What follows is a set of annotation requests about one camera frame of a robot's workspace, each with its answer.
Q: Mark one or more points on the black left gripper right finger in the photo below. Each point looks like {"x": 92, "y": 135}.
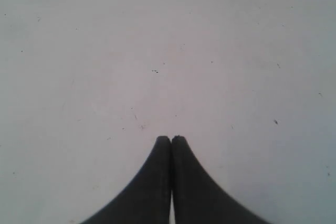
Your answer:
{"x": 197, "y": 198}

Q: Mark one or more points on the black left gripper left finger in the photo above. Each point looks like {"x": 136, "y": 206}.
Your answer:
{"x": 147, "y": 197}

